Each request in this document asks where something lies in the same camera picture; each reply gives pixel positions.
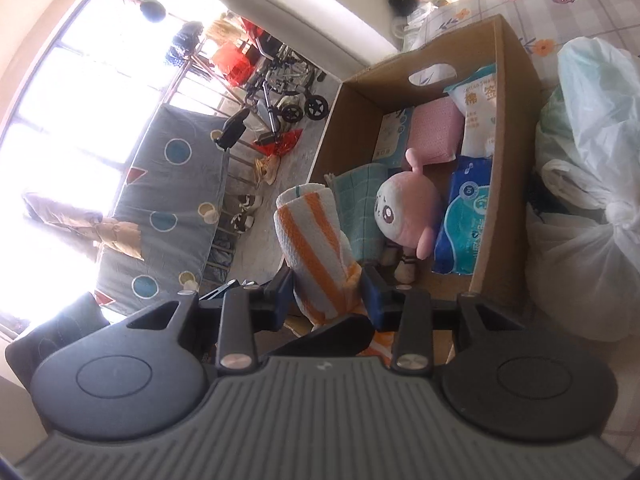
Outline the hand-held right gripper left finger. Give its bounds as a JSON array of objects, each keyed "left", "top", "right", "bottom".
[{"left": 127, "top": 265, "right": 296, "bottom": 372}]

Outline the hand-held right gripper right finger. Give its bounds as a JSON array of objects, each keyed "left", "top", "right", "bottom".
[{"left": 361, "top": 265, "right": 521, "bottom": 374}]

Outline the orange striped towel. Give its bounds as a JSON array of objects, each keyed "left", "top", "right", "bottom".
[{"left": 274, "top": 182, "right": 396, "bottom": 358}]

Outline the pink plush toy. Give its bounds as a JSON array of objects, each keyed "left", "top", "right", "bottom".
[{"left": 374, "top": 147, "right": 445, "bottom": 283}]

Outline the teal checked cloth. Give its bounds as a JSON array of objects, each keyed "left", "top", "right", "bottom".
[{"left": 324, "top": 164, "right": 392, "bottom": 263}]

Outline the blue tissue packet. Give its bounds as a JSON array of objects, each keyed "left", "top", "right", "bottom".
[{"left": 432, "top": 155, "right": 497, "bottom": 277}]

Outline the pink bubble wrap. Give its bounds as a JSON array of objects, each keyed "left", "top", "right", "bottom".
[{"left": 407, "top": 97, "right": 467, "bottom": 166}]

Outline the printed cardboard box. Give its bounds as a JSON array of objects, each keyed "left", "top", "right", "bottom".
[{"left": 285, "top": 14, "right": 545, "bottom": 366}]

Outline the brown cloth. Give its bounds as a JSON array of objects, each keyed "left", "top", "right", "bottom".
[{"left": 22, "top": 191, "right": 145, "bottom": 262}]

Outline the beige hat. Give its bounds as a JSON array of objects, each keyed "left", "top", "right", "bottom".
[{"left": 252, "top": 155, "right": 281, "bottom": 186}]

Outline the grey quilt with circles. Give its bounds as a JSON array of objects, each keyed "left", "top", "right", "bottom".
[{"left": 95, "top": 104, "right": 232, "bottom": 317}]

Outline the red plastic wrap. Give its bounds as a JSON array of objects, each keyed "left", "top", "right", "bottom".
[{"left": 254, "top": 129, "right": 304, "bottom": 158}]

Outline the light blue flat packet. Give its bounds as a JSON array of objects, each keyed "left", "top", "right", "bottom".
[{"left": 375, "top": 106, "right": 416, "bottom": 170}]

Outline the wheelchair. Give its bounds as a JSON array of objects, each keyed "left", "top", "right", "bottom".
[{"left": 245, "top": 42, "right": 331, "bottom": 125}]

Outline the knotted white plastic bag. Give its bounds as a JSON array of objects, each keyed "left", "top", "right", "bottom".
[{"left": 524, "top": 159, "right": 640, "bottom": 343}]

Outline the cotton swab packet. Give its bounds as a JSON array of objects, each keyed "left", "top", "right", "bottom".
[{"left": 444, "top": 64, "right": 501, "bottom": 161}]

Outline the red plastic bag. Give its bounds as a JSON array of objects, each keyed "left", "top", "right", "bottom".
[{"left": 212, "top": 40, "right": 256, "bottom": 86}]

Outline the blue hanging garment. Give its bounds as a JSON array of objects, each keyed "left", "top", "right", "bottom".
[{"left": 165, "top": 20, "right": 203, "bottom": 66}]

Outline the pile of plastic packets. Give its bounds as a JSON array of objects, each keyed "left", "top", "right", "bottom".
[{"left": 392, "top": 0, "right": 441, "bottom": 51}]

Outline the dark round hanging object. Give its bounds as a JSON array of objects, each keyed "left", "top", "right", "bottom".
[{"left": 140, "top": 0, "right": 168, "bottom": 23}]

